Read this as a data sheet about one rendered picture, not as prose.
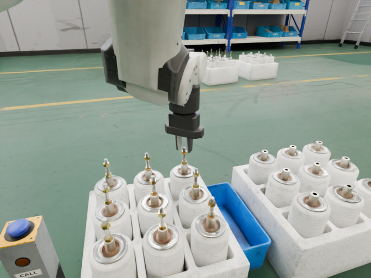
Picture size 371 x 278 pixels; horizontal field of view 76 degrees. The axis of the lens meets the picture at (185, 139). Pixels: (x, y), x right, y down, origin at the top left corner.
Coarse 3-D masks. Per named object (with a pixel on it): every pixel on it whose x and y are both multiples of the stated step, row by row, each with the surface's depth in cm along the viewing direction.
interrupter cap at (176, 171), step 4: (176, 168) 80; (180, 168) 80; (188, 168) 80; (192, 168) 80; (176, 172) 78; (180, 172) 78; (188, 172) 78; (192, 172) 78; (176, 176) 76; (180, 176) 76; (184, 176) 76; (188, 176) 76; (192, 176) 76
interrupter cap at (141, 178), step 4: (140, 172) 77; (144, 172) 78; (152, 172) 78; (156, 172) 78; (140, 176) 76; (144, 176) 76; (156, 176) 76; (160, 176) 76; (140, 180) 74; (144, 180) 74; (148, 180) 74; (144, 184) 72; (148, 184) 72
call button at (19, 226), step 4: (16, 220) 50; (20, 220) 50; (24, 220) 50; (12, 224) 49; (16, 224) 49; (20, 224) 49; (24, 224) 49; (28, 224) 49; (8, 228) 48; (12, 228) 48; (16, 228) 48; (20, 228) 48; (24, 228) 48; (28, 228) 50; (8, 232) 47; (12, 232) 47; (16, 232) 47; (20, 232) 47; (24, 232) 49; (12, 236) 48; (16, 236) 48
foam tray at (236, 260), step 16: (128, 192) 82; (176, 208) 75; (176, 224) 68; (96, 240) 65; (144, 256) 64; (192, 256) 59; (240, 256) 59; (144, 272) 55; (192, 272) 55; (208, 272) 55; (224, 272) 56; (240, 272) 58
